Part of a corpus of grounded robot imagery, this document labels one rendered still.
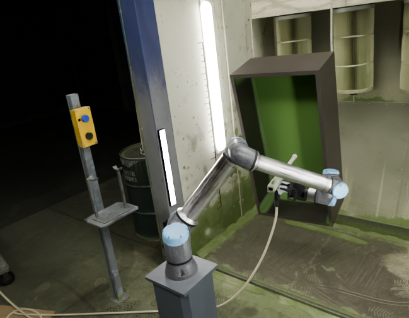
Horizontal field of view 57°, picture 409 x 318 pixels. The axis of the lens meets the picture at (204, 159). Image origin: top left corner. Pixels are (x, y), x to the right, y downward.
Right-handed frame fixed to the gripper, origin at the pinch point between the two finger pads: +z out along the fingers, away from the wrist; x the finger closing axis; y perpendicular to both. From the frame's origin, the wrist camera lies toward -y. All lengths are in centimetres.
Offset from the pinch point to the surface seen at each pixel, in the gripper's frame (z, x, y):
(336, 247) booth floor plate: -34, 74, 98
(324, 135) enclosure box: -20.9, 32.5, -22.8
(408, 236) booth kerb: -87, 101, 89
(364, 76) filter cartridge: -30, 149, -31
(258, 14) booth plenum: 71, 159, -79
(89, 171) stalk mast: 124, -34, 0
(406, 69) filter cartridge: -60, 139, -41
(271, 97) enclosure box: 27, 69, -31
